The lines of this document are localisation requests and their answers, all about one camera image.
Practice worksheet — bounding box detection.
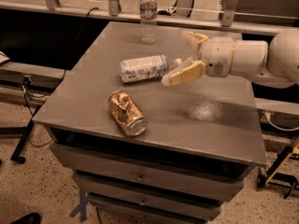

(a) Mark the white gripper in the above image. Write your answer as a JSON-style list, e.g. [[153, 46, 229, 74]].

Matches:
[[162, 31, 235, 86]]

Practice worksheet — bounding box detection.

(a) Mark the blue label plastic bottle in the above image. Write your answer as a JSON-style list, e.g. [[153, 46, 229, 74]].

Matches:
[[120, 55, 182, 83]]

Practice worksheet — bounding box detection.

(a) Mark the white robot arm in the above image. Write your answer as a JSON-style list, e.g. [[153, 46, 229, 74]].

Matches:
[[162, 29, 299, 89]]

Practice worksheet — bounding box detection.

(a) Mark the clear plastic water bottle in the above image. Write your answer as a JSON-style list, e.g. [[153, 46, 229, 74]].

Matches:
[[139, 0, 157, 44]]

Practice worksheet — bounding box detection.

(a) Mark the crushed orange soda can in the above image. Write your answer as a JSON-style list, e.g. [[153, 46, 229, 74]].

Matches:
[[107, 91, 148, 136]]

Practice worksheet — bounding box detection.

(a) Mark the grey drawer cabinet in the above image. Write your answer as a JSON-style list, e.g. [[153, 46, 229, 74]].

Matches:
[[35, 22, 266, 224]]

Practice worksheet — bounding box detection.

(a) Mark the black yellow stand leg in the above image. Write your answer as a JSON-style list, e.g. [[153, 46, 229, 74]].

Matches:
[[257, 137, 299, 199]]

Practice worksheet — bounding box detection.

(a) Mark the black table leg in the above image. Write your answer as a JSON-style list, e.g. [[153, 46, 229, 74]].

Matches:
[[10, 105, 43, 165]]

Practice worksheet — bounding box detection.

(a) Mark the black shoe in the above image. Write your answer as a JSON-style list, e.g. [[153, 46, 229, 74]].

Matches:
[[10, 213, 41, 224]]

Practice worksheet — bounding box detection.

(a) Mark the white cable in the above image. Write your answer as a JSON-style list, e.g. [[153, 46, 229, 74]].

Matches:
[[263, 110, 299, 133]]

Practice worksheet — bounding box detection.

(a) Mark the black power cable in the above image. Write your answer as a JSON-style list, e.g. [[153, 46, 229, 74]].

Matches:
[[18, 7, 100, 147]]

